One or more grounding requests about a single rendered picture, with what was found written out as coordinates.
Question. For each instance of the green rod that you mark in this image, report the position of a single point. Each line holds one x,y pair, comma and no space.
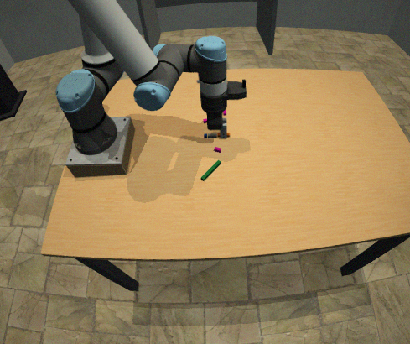
204,177

